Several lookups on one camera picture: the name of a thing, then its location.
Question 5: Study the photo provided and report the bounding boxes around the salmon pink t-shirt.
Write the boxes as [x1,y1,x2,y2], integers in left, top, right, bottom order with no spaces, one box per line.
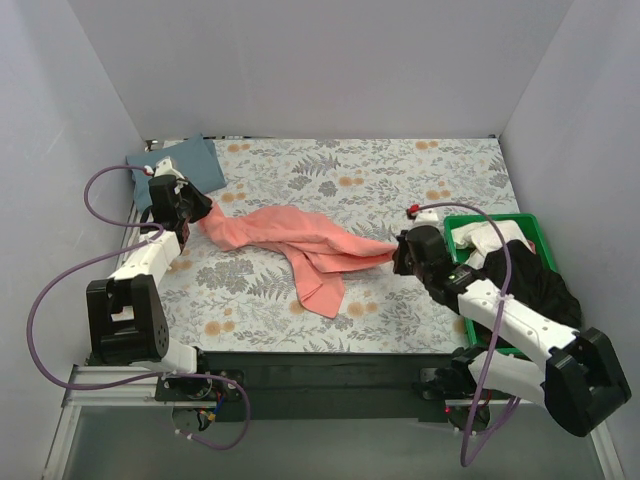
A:
[199,205,396,319]

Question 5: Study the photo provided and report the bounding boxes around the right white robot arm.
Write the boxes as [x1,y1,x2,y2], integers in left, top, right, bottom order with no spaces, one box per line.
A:
[393,225,632,437]

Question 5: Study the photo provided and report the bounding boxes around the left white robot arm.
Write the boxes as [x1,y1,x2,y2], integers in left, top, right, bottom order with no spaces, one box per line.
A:
[86,174,213,400]

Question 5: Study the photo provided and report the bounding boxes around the folded blue-grey t-shirt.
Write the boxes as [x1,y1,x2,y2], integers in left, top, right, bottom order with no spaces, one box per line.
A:
[126,134,227,194]

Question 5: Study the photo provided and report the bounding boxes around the white t-shirt in bin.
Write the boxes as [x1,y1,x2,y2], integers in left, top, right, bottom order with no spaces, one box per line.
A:
[451,220,531,268]

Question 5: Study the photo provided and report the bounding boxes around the floral patterned table mat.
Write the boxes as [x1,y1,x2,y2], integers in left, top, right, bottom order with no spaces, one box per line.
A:
[158,138,518,353]

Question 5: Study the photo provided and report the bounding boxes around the green plastic bin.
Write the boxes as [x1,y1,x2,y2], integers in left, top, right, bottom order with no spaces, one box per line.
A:
[443,213,586,359]

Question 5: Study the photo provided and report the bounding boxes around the black t-shirt in bin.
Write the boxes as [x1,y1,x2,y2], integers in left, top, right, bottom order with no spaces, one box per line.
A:
[507,240,583,329]

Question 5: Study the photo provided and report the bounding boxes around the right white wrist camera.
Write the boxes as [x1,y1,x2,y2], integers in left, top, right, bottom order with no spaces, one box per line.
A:
[406,204,440,228]

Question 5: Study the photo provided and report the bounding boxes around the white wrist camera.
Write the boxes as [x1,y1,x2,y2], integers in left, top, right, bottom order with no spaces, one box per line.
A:
[143,156,186,182]
[406,204,440,228]

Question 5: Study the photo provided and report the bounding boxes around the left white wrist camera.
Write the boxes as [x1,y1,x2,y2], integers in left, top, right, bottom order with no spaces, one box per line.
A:
[143,156,186,182]

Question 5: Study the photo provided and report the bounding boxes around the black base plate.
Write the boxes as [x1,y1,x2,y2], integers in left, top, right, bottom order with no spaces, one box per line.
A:
[154,352,496,421]

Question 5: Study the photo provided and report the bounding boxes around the aluminium frame rail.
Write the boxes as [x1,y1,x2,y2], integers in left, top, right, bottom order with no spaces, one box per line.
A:
[42,363,171,480]

